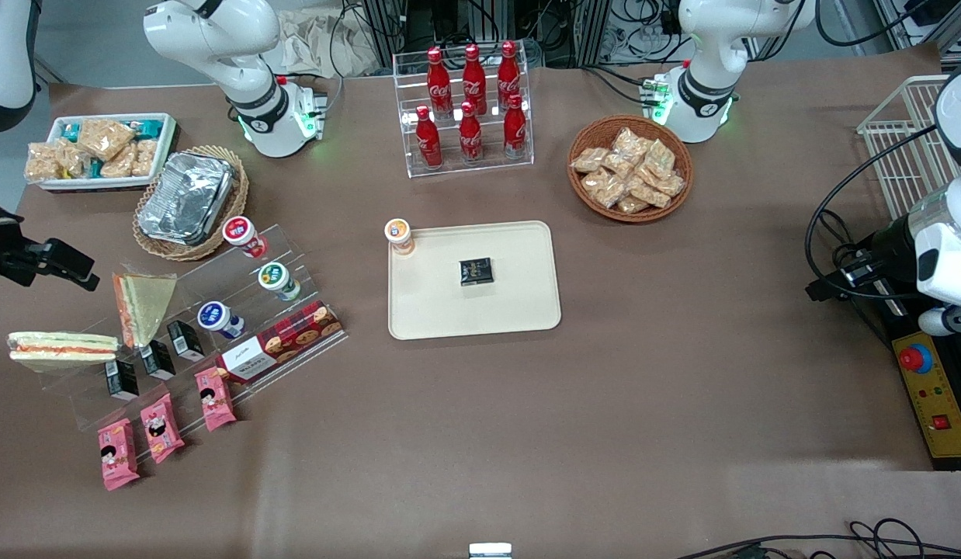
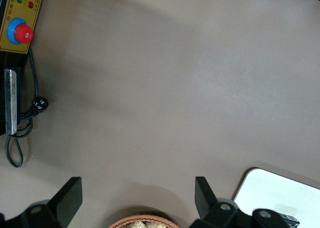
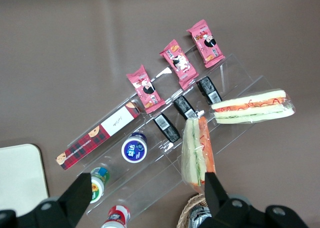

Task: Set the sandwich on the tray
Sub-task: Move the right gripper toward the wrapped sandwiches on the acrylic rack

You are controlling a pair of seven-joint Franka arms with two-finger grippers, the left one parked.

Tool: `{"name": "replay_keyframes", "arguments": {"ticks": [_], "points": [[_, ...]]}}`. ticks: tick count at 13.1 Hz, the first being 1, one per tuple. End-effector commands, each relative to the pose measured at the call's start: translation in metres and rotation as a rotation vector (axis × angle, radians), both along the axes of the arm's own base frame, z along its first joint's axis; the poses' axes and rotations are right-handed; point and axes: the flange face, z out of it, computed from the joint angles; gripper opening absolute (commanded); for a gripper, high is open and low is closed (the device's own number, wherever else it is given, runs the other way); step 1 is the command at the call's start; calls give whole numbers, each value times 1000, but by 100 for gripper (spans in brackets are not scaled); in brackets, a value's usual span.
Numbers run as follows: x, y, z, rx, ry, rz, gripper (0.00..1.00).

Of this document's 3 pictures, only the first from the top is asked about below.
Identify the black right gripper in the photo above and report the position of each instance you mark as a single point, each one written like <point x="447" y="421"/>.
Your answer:
<point x="5" y="250"/>

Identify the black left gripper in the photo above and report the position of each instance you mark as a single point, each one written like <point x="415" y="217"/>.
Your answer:
<point x="888" y="247"/>

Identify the triangle sandwich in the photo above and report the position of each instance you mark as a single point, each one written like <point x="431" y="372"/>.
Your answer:
<point x="145" y="304"/>
<point x="61" y="349"/>

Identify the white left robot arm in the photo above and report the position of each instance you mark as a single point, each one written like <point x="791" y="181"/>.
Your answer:
<point x="709" y="46"/>

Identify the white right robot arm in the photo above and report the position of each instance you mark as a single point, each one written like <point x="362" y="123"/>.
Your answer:
<point x="216" y="35"/>

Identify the beige plastic tray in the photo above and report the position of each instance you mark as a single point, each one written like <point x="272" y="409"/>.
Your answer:
<point x="474" y="281"/>

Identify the teal snack packet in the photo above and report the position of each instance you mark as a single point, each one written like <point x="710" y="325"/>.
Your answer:
<point x="96" y="168"/>
<point x="71" y="132"/>
<point x="149" y="128"/>

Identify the rice cracker packet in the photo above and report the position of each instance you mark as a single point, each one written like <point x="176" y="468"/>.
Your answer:
<point x="42" y="161"/>
<point x="73" y="157"/>
<point x="105" y="137"/>
<point x="119" y="164"/>
<point x="145" y="157"/>

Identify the small black carton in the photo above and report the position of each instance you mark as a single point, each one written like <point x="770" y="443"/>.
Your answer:
<point x="186" y="340"/>
<point x="157" y="360"/>
<point x="122" y="380"/>

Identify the aluminium foil container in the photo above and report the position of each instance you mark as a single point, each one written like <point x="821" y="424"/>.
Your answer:
<point x="185" y="198"/>

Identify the clear acrylic stepped stand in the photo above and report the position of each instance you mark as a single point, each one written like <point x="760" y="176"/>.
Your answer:
<point x="209" y="276"/>

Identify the blue lid cup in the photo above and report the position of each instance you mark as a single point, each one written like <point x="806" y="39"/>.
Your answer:
<point x="216" y="317"/>

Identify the white rectangular plastic bin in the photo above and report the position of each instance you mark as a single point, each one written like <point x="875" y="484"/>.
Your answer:
<point x="166" y="144"/>

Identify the yellow emergency stop box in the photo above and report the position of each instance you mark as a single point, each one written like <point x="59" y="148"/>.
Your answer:
<point x="934" y="396"/>

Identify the red lid cup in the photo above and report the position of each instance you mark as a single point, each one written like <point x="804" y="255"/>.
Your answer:
<point x="241" y="233"/>

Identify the oval wicker basket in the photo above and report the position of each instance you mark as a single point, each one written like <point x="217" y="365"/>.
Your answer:
<point x="236" y="186"/>

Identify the pink snack packet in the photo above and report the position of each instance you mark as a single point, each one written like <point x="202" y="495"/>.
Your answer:
<point x="117" y="454"/>
<point x="215" y="399"/>
<point x="161" y="428"/>

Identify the clear bag of crackers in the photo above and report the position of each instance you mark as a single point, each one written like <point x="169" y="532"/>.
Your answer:
<point x="603" y="189"/>
<point x="670" y="185"/>
<point x="650" y="194"/>
<point x="633" y="205"/>
<point x="660" y="157"/>
<point x="631" y="143"/>
<point x="589" y="160"/>
<point x="619" y="164"/>

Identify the green lid cup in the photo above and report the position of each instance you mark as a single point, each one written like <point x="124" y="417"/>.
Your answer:
<point x="275" y="278"/>

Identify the red tartan cookie box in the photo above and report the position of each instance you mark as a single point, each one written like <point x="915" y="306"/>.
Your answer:
<point x="282" y="341"/>

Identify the round wicker basket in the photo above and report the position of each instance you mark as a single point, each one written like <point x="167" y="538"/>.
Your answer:
<point x="585" y="136"/>

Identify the orange lid cup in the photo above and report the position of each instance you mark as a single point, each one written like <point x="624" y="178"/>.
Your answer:
<point x="399" y="233"/>

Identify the crumpled beige paper bag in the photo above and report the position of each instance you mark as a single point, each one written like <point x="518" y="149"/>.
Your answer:
<point x="317" y="43"/>

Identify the red cola bottle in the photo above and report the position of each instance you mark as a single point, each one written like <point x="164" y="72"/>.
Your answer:
<point x="473" y="78"/>
<point x="509" y="74"/>
<point x="438" y="81"/>
<point x="470" y="138"/>
<point x="428" y="144"/>
<point x="515" y="132"/>

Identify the small black snack packet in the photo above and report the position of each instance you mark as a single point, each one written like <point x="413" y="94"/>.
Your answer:
<point x="475" y="271"/>

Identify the clear acrylic bottle rack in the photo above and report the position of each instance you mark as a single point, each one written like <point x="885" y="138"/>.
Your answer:
<point x="488" y="167"/>

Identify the small white box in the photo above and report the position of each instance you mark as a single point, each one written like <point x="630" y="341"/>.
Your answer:
<point x="490" y="551"/>

